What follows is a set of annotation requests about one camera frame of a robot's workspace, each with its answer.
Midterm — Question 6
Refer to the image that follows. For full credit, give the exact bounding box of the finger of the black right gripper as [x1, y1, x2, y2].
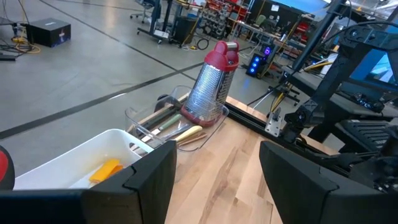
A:
[310, 151, 358, 165]
[310, 163, 358, 177]

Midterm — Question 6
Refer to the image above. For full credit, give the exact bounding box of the clear plastic bin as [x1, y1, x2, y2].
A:
[124, 85, 230, 153]

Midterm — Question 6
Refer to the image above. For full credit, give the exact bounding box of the black box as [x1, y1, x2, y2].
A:
[25, 17, 72, 48]

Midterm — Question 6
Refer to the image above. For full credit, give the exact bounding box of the silver metal bracket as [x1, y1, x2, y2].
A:
[264, 107, 282, 138]

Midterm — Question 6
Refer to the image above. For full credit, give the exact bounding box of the black trash bin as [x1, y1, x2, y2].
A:
[172, 15, 199, 45]

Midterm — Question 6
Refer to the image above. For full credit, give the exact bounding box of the shelf with red bins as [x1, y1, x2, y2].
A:
[201, 0, 251, 40]

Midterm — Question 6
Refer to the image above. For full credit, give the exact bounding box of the brown wooden stick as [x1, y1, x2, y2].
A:
[177, 133, 208, 147]

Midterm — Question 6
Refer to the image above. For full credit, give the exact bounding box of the green handled knife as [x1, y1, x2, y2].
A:
[141, 113, 183, 144]

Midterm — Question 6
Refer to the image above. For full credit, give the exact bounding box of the red spoon with metal neck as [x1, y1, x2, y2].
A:
[0, 151, 9, 182]

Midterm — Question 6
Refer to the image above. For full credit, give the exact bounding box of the black metal table frame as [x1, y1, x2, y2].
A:
[133, 93, 343, 162]

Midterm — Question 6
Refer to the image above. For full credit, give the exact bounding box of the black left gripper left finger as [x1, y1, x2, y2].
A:
[0, 140, 177, 224]

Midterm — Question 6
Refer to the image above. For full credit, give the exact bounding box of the computer tower with blue lights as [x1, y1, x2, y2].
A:
[246, 43, 275, 78]

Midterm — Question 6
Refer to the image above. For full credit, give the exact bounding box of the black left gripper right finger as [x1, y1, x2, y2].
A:
[259, 141, 398, 224]

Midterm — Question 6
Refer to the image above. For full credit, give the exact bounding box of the red metal box grater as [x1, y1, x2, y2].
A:
[180, 40, 241, 128]

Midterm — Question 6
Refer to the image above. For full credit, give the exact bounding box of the black rolling stand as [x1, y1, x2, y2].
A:
[136, 0, 175, 43]

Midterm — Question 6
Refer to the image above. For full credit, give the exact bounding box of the yellow floor cable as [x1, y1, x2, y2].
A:
[11, 34, 42, 55]

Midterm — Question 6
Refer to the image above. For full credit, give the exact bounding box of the dark laptop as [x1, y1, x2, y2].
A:
[335, 46, 398, 154]

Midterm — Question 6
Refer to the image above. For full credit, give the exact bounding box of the cream handled knife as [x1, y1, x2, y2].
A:
[130, 124, 203, 153]

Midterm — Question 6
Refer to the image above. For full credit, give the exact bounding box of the black metal pole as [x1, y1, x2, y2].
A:
[292, 0, 346, 72]

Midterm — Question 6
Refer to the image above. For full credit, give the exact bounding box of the silver metal knife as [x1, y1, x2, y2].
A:
[136, 123, 194, 150]

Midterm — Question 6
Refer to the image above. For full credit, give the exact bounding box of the white plastic bin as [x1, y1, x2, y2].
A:
[12, 128, 155, 190]

